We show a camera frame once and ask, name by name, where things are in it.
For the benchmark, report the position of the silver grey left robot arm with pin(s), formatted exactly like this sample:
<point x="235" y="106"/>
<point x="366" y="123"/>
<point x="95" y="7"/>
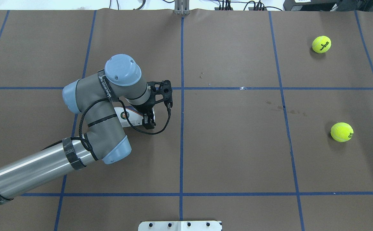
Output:
<point x="100" y="135"/>

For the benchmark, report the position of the aluminium frame post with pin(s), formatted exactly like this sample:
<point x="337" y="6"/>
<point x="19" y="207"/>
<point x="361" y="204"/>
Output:
<point x="181" y="7"/>

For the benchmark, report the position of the yellow tennis ball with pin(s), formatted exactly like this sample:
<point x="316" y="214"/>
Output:
<point x="321" y="44"/>
<point x="341" y="132"/>

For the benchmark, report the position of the clear tennis ball can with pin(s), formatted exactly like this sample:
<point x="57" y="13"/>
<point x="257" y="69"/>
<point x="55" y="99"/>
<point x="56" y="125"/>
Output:
<point x="135" y="117"/>

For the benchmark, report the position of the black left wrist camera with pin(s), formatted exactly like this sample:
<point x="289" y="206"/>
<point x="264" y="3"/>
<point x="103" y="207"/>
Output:
<point x="160" y="92"/>

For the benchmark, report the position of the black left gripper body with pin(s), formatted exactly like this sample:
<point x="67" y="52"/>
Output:
<point x="145" y="108"/>

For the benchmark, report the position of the white camera stand post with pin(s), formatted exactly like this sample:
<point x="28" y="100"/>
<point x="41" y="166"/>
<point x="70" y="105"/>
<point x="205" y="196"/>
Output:
<point x="204" y="225"/>

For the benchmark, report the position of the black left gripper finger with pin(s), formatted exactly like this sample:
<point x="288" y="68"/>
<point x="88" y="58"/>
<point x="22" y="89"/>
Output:
<point x="152" y="117"/>
<point x="146" y="123"/>

